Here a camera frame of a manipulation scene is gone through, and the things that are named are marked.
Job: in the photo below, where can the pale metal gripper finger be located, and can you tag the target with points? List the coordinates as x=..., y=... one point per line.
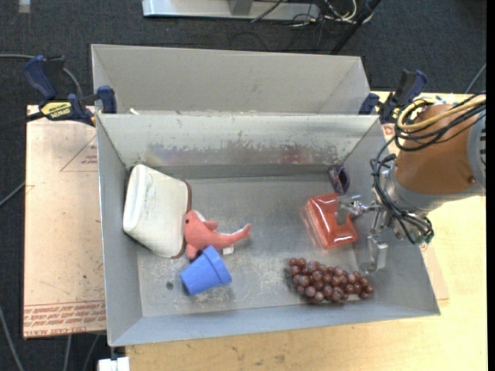
x=378, y=254
x=343, y=210

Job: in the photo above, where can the small purple object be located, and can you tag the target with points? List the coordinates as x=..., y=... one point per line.
x=337, y=180

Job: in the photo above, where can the red toy grape bunch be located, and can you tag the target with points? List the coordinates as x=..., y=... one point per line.
x=328, y=282

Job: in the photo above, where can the grey metal bin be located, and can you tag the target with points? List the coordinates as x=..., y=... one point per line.
x=267, y=207

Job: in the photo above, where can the small white scrap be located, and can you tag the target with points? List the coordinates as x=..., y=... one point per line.
x=228, y=250

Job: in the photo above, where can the pink plush toy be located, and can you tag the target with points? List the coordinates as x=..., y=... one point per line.
x=201, y=232

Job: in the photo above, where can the blue cup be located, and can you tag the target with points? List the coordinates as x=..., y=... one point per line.
x=205, y=273

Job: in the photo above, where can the white toy bread slice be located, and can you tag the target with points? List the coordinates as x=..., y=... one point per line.
x=152, y=209

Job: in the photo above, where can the brown cardboard board red print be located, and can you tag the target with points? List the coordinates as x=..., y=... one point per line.
x=62, y=222

